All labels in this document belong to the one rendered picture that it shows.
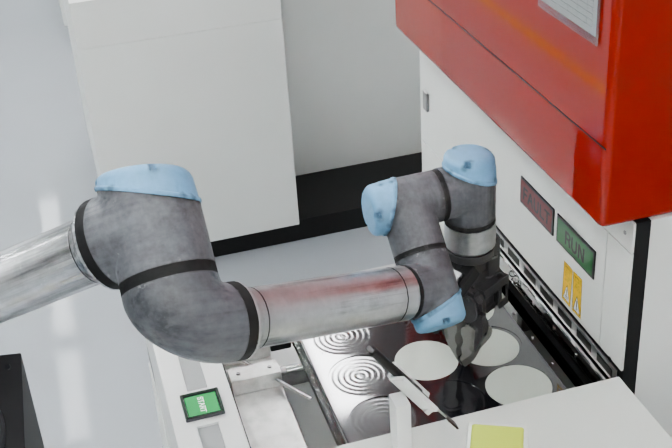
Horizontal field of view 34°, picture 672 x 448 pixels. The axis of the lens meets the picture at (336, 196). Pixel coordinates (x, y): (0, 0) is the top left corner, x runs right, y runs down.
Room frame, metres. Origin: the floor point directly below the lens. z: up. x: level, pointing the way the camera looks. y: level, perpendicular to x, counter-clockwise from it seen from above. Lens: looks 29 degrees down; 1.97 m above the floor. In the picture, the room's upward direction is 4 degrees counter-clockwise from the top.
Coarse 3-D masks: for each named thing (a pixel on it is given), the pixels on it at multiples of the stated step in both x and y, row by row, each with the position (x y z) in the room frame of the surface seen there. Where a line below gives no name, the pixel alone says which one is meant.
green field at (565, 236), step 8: (560, 224) 1.40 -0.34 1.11; (560, 232) 1.40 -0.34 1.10; (568, 232) 1.38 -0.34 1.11; (560, 240) 1.40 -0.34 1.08; (568, 240) 1.38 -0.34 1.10; (576, 240) 1.35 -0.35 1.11; (568, 248) 1.37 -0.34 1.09; (576, 248) 1.35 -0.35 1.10; (584, 248) 1.33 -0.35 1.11; (576, 256) 1.35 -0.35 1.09; (584, 256) 1.33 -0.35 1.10; (592, 256) 1.30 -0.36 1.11; (584, 264) 1.33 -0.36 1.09
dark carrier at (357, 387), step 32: (512, 320) 1.45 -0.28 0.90; (320, 352) 1.40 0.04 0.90; (352, 352) 1.40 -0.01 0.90; (384, 352) 1.39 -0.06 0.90; (352, 384) 1.32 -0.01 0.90; (384, 384) 1.31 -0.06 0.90; (448, 384) 1.30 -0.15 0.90; (480, 384) 1.30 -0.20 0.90; (352, 416) 1.25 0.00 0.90; (384, 416) 1.24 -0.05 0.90; (416, 416) 1.24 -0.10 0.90
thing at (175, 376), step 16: (160, 352) 1.35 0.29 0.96; (160, 368) 1.31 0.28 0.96; (176, 368) 1.31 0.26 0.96; (192, 368) 1.31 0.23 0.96; (208, 368) 1.30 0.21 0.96; (160, 384) 1.33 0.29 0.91; (176, 384) 1.27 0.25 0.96; (192, 384) 1.27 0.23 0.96; (208, 384) 1.27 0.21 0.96; (224, 384) 1.26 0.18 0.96; (176, 400) 1.23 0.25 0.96; (224, 400) 1.23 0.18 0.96; (176, 416) 1.20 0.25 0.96; (224, 416) 1.19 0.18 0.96; (176, 432) 1.16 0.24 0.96; (192, 432) 1.16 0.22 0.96; (208, 432) 1.17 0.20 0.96; (224, 432) 1.16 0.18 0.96; (240, 432) 1.16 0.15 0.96
